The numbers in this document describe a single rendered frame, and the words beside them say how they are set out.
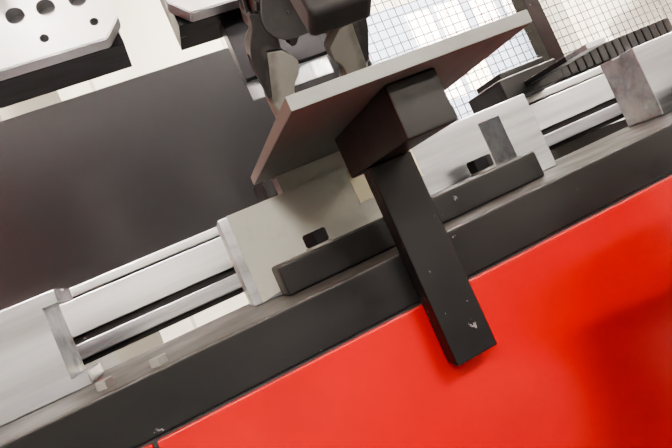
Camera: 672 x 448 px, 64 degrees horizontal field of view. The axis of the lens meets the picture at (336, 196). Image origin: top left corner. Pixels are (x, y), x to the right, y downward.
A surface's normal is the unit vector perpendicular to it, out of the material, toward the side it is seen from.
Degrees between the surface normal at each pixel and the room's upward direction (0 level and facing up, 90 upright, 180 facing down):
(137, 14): 90
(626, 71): 90
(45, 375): 90
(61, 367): 90
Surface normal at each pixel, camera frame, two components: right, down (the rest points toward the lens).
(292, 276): 0.23, -0.15
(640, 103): -0.88, 0.38
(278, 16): 0.40, 0.49
